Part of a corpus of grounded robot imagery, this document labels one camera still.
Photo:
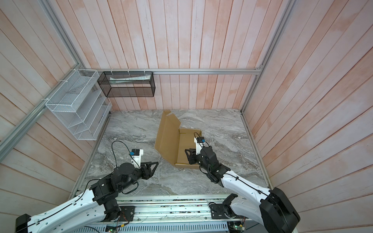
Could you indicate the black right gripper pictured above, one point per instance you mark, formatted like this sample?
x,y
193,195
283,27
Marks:
x,y
191,158

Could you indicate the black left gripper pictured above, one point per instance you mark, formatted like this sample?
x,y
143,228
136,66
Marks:
x,y
146,175

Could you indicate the brown cardboard box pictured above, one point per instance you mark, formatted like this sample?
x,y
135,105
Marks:
x,y
172,141

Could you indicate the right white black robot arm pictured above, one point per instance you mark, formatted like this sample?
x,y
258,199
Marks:
x,y
268,207

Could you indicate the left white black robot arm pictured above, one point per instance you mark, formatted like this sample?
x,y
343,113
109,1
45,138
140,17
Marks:
x,y
97,203

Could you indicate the left green circuit board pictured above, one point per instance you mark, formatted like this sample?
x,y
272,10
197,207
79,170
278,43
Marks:
x,y
112,229

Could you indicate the green circuit board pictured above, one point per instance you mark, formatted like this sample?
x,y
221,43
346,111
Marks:
x,y
235,227
112,229

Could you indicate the right green circuit board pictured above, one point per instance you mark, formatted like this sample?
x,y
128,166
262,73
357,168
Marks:
x,y
235,227

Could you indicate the white paper in black basket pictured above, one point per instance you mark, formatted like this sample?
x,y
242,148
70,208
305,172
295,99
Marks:
x,y
130,80

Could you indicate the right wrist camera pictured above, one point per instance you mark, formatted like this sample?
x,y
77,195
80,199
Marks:
x,y
200,143

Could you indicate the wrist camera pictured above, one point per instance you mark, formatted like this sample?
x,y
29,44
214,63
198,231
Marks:
x,y
200,143
136,155

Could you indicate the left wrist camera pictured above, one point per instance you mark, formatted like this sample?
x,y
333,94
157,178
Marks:
x,y
136,155

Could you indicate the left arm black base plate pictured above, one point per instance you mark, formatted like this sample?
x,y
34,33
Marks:
x,y
123,213

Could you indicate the aluminium mounting rail frame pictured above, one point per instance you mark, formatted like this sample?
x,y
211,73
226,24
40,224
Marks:
x,y
174,211

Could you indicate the white slotted cable duct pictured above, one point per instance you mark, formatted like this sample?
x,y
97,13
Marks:
x,y
162,227

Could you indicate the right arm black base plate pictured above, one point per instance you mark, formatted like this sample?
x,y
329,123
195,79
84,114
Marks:
x,y
221,211

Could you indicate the black wire mesh basket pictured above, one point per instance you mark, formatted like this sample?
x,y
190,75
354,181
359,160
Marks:
x,y
126,90

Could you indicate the white wire mesh shelf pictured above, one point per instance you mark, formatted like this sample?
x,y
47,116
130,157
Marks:
x,y
80,106

